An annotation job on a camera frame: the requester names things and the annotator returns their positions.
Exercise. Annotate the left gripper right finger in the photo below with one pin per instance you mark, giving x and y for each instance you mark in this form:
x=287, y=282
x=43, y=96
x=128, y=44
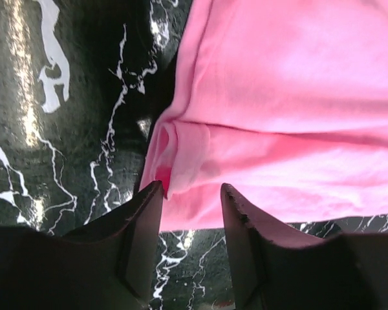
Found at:
x=275, y=266

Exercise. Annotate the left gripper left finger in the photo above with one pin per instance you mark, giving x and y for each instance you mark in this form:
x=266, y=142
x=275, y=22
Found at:
x=105, y=264

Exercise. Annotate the pink t shirt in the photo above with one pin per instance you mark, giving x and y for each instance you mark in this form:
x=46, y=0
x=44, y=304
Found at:
x=285, y=100

